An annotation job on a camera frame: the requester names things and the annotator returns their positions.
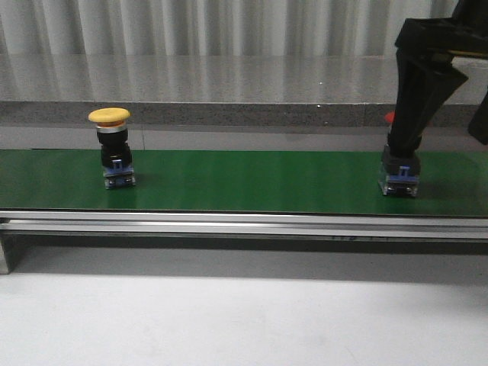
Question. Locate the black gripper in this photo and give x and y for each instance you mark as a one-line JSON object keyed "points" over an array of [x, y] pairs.
{"points": [[427, 78]]}

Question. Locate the green conveyor belt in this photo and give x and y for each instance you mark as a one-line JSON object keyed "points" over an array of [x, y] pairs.
{"points": [[258, 200]]}

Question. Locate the grey granite counter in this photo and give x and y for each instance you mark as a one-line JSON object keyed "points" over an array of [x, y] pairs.
{"points": [[199, 102]]}

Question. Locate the red mushroom push button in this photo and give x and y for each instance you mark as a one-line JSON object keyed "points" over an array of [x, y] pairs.
{"points": [[399, 176]]}

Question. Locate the yellow mushroom push button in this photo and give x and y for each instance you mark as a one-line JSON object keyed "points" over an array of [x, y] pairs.
{"points": [[116, 156]]}

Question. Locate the white pleated curtain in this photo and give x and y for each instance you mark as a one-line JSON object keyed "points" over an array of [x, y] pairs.
{"points": [[210, 28]]}

